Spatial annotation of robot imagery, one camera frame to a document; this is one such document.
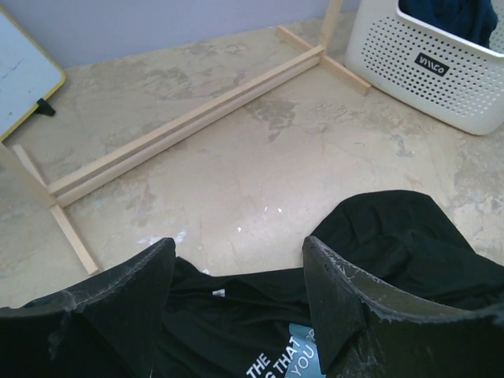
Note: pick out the small whiteboard yellow frame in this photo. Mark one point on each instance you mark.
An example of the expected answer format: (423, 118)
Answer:
(29, 77)

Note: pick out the black garment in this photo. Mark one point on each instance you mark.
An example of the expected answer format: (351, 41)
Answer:
(259, 324)

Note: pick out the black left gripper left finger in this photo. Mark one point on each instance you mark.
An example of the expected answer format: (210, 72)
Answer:
(105, 326)

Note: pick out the cream perforated laundry basket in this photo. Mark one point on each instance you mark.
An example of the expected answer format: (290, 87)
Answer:
(440, 74)

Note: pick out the navy blue t shirt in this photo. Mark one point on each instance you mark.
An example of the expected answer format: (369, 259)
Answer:
(472, 20)

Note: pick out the wooden clothes rack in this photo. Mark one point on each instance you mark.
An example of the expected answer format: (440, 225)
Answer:
(71, 188)

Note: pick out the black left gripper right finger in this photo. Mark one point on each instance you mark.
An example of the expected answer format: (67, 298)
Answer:
(365, 327)

